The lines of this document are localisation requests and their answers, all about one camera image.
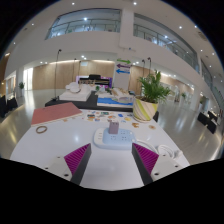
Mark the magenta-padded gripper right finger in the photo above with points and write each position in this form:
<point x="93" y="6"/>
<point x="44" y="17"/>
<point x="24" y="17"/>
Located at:
<point x="146" y="160"/>

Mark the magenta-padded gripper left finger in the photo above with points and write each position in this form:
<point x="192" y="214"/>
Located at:
<point x="77" y="160"/>

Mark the small grey-purple charger block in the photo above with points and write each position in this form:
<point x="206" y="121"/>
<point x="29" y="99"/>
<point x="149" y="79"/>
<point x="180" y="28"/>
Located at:
<point x="113" y="127"/>

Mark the small round brown disc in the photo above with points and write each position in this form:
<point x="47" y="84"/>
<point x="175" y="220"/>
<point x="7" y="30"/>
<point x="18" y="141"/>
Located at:
<point x="152" y="127"/>

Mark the small brown cookie-shaped piece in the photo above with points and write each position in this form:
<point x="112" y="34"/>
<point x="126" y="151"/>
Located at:
<point x="135" y="125"/>

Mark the sheet of colourful stickers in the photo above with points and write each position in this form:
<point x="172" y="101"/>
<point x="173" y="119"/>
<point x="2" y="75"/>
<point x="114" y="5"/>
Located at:
<point x="103" y="116"/>

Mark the potted plant in striped pot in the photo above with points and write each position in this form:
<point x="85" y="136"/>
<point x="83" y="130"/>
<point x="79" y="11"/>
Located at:
<point x="145" y="108"/>

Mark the flat pink board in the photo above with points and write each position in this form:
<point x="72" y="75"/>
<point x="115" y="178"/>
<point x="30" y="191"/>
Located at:
<point x="55" y="113"/>

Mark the white architectural model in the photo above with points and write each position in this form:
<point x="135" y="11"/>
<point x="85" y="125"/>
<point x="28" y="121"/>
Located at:
<point x="76" y="93"/>

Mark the architectural model on blue base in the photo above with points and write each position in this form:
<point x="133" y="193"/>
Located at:
<point x="111" y="100"/>

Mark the group of black chairs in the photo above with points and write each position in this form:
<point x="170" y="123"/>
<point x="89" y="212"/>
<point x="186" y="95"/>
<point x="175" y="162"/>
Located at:
<point x="208" y="121"/>
<point x="6" y="105"/>

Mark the green plant in white planter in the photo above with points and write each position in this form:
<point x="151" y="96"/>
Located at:
<point x="183" y="96"/>

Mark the black piano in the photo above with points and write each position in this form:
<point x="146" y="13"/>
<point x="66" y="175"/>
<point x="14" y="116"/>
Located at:
<point x="95" y="80"/>

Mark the pillar sign with coloured arrows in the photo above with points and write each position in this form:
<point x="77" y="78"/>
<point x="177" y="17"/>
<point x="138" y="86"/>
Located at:
<point x="122" y="71"/>

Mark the small green floor plant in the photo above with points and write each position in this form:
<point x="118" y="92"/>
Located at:
<point x="21" y="86"/>

